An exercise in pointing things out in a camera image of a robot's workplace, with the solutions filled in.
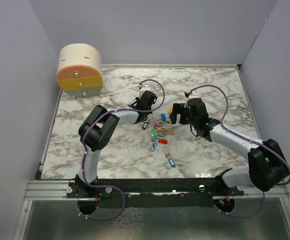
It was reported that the red S-shaped carabiner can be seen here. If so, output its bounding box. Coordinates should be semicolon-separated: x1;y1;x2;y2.
153;122;163;130

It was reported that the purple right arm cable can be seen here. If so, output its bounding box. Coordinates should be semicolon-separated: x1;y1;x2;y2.
186;84;290;218

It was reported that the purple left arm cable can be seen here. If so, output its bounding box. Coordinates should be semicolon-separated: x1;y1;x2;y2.
76;78;166;221

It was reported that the round three-drawer storage box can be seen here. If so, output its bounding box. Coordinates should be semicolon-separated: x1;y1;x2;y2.
56;43;104;98

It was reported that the red key tag with key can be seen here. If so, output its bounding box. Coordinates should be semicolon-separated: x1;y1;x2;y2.
157;138;168;145

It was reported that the blue window tag with key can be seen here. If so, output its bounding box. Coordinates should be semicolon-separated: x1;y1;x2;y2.
162;149;176;168

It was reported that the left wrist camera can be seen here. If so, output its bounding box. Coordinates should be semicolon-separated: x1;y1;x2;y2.
139;84;152;98

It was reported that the black key tag with key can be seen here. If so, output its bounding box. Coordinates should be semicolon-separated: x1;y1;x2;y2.
142;121;149;130

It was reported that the orange s-shaped carabiner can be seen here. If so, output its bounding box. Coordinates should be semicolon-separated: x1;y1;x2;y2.
156;128;168;134
164;129;175;135

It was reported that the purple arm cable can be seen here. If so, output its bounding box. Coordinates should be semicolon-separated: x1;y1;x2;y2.
186;84;290;218
76;78;166;221

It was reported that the yellow key tag with key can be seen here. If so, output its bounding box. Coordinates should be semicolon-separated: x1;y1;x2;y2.
168;107;173;115

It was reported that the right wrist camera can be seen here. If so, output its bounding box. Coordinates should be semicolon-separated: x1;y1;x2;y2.
184;90;200;100

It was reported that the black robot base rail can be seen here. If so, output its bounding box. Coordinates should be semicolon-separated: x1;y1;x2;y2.
66;178;244;209

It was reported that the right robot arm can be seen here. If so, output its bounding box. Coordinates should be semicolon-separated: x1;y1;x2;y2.
169;98;290;196

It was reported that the blue s-shaped carabiner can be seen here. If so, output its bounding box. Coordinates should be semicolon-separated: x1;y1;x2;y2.
149;142;158;152
155;133;165;140

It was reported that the aluminium frame rail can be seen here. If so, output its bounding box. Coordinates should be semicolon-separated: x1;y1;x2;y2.
24;180;290;201

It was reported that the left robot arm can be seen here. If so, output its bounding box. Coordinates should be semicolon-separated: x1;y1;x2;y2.
75;90;157;198

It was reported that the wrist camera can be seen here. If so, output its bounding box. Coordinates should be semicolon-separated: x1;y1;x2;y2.
139;84;152;98
184;90;200;100

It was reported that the green key tag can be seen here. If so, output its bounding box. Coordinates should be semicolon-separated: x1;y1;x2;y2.
150;128;157;138

